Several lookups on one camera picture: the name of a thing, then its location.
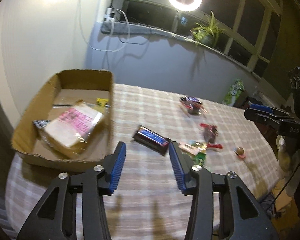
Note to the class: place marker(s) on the pink snack packet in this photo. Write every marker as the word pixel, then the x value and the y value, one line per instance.
pixel 189 149

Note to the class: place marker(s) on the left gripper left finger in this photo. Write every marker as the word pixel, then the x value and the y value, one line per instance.
pixel 54 216

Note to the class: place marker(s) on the green white bag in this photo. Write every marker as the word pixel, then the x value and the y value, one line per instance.
pixel 233 93

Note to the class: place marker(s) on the packaged sliced bread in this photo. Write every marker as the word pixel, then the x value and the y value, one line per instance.
pixel 70 132

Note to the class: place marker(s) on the cardboard box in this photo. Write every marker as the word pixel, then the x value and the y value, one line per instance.
pixel 57 94

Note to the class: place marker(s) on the green candy packet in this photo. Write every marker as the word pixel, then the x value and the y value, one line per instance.
pixel 200 159

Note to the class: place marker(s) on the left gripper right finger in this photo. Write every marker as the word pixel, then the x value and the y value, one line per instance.
pixel 240 214

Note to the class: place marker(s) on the potted spider plant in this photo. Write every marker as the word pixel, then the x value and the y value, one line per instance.
pixel 207 35

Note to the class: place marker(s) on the white power adapter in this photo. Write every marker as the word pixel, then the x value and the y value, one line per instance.
pixel 109 15

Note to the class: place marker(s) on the large Snickers bar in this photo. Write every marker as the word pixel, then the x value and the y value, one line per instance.
pixel 151 139

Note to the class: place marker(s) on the small Snickers bar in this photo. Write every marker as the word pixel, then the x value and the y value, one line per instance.
pixel 191 99

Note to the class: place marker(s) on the yellow snack packet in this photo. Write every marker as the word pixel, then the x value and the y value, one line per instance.
pixel 101 102

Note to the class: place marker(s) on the grey windowsill mat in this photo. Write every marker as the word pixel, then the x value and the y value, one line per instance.
pixel 119 28

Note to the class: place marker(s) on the plaid tablecloth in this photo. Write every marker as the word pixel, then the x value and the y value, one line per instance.
pixel 147 203

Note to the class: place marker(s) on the small silver black snack packet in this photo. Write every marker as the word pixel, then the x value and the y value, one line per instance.
pixel 41 124

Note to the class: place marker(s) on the colourful milk candy packet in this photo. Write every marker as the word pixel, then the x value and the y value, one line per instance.
pixel 206 145

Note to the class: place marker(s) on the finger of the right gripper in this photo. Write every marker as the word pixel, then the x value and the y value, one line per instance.
pixel 275 121
pixel 271 110

